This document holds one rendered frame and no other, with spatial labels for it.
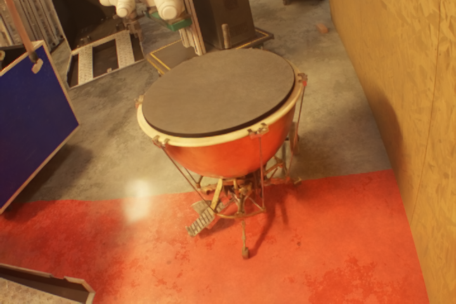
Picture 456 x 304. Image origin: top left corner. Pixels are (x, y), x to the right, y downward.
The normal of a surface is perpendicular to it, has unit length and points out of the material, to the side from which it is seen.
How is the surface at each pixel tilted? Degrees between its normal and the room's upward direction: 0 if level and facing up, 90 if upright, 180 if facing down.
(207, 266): 0
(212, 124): 0
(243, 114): 0
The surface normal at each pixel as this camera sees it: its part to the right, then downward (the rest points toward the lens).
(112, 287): -0.20, -0.76
